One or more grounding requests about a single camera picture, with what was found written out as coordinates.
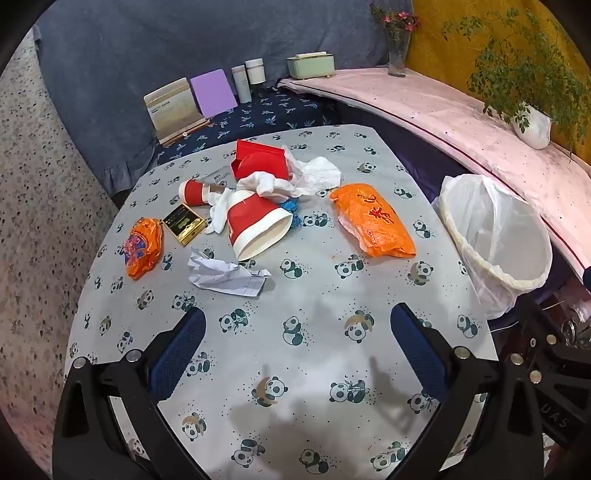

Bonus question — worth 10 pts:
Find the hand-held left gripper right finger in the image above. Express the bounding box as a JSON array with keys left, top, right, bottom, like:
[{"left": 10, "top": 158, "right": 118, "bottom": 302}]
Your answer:
[{"left": 390, "top": 302, "right": 551, "bottom": 480}]

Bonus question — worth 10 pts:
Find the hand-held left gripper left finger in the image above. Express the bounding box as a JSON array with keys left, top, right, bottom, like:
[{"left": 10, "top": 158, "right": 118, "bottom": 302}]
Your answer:
[{"left": 53, "top": 306, "right": 208, "bottom": 480}]

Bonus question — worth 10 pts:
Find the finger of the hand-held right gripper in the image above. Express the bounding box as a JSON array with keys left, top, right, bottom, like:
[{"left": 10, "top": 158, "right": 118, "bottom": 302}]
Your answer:
[{"left": 516, "top": 299, "right": 591, "bottom": 393}]

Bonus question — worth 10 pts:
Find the white paper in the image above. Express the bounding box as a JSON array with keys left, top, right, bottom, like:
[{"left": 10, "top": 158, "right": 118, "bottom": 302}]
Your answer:
[{"left": 187, "top": 247, "right": 273, "bottom": 297}]

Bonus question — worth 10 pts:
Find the bin with white liner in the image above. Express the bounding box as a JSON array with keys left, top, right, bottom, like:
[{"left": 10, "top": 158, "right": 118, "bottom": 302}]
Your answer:
[{"left": 431, "top": 174, "right": 553, "bottom": 319}]

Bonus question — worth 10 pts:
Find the small orange snack packet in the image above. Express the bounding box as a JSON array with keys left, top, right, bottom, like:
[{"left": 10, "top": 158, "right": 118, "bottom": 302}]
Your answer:
[{"left": 124, "top": 217, "right": 164, "bottom": 281}]

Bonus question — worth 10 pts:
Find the black gold cigarette box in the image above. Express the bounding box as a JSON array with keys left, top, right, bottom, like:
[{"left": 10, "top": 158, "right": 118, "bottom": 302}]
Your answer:
[{"left": 161, "top": 206, "right": 207, "bottom": 247}]

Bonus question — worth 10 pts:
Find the large orange snack packet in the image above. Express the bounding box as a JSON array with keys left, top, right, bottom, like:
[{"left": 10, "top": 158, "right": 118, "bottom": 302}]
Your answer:
[{"left": 329, "top": 183, "right": 416, "bottom": 258}]

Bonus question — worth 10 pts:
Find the large red white paper cup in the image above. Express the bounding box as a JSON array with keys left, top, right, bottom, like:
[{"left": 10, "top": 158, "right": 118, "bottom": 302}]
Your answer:
[{"left": 226, "top": 190, "right": 294, "bottom": 260}]

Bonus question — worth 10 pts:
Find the blue wrapper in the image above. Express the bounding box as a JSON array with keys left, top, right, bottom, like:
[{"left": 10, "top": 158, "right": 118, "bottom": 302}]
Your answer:
[{"left": 277, "top": 198, "right": 303, "bottom": 230}]

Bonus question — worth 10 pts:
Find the white cloth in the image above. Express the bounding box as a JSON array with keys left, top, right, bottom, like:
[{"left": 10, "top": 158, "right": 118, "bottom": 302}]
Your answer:
[{"left": 204, "top": 171, "right": 303, "bottom": 234}]

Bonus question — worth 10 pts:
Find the panda print tablecloth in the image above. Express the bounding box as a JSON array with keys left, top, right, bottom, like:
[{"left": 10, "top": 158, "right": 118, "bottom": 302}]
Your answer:
[{"left": 65, "top": 124, "right": 502, "bottom": 480}]

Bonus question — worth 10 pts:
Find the small red white paper cup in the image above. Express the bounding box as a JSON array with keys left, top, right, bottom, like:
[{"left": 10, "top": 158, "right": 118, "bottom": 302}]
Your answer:
[{"left": 178, "top": 179, "right": 227, "bottom": 207}]

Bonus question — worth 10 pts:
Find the floral print cloth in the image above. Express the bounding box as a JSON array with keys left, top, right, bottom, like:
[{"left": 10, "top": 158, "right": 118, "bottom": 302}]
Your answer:
[{"left": 0, "top": 28, "right": 121, "bottom": 416}]

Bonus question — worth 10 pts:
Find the green plant in white pot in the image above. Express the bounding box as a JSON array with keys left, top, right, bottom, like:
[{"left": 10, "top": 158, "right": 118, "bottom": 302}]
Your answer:
[{"left": 441, "top": 9, "right": 589, "bottom": 151}]

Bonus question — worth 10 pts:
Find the red cardboard carton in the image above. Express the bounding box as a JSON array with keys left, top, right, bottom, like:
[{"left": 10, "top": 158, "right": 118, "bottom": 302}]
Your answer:
[{"left": 229, "top": 138, "right": 293, "bottom": 182}]

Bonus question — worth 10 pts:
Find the pink cloth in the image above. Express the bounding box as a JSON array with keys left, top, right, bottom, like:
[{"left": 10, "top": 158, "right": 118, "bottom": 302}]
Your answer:
[{"left": 277, "top": 68, "right": 591, "bottom": 268}]

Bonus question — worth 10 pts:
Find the open beige book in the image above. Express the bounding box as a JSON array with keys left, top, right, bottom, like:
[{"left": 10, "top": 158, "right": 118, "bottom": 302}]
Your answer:
[{"left": 143, "top": 78, "right": 209, "bottom": 147}]

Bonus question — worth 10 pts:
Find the navy leaf print cloth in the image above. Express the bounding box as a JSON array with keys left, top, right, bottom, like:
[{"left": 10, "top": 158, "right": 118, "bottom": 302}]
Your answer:
[{"left": 154, "top": 88, "right": 338, "bottom": 162}]

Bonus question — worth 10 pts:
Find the purple notebook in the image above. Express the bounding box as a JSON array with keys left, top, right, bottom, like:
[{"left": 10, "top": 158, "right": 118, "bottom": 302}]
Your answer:
[{"left": 189, "top": 69, "right": 238, "bottom": 119}]

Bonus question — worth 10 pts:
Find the tall white bottle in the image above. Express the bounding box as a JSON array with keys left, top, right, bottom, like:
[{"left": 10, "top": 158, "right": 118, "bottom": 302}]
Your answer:
[{"left": 231, "top": 65, "right": 252, "bottom": 103}]

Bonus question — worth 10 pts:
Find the white jar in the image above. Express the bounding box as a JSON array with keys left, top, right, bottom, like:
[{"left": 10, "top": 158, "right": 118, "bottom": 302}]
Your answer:
[{"left": 245, "top": 58, "right": 266, "bottom": 86}]

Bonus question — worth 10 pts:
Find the glass vase with pink flowers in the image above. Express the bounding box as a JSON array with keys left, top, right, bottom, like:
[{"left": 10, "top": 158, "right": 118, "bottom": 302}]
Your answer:
[{"left": 369, "top": 0, "right": 421, "bottom": 78}]

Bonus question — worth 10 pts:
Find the green tissue box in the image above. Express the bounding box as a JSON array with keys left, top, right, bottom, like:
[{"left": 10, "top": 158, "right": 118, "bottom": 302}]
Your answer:
[{"left": 286, "top": 52, "right": 336, "bottom": 80}]

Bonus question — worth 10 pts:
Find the blue grey cloth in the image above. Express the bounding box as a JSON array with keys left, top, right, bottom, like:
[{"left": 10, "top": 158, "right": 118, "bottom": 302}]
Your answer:
[{"left": 34, "top": 0, "right": 414, "bottom": 195}]

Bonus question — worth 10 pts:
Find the yellow cloth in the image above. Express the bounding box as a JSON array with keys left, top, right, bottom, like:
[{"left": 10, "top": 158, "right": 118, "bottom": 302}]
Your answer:
[{"left": 404, "top": 0, "right": 591, "bottom": 158}]

